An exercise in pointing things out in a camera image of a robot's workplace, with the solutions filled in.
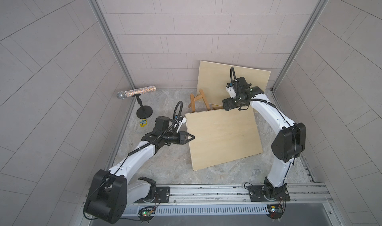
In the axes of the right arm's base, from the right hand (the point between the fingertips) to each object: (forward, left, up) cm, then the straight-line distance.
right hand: (229, 103), depth 89 cm
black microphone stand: (+7, +57, -12) cm, 59 cm away
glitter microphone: (+2, +60, +10) cm, 61 cm away
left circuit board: (-50, +45, -12) cm, 68 cm away
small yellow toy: (-2, +55, -12) cm, 57 cm away
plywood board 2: (+17, +8, +5) cm, 20 cm away
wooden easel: (0, +21, +6) cm, 22 cm away
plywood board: (-19, +7, -4) cm, 21 cm away
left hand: (-20, +22, -2) cm, 30 cm away
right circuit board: (-52, -14, -18) cm, 57 cm away
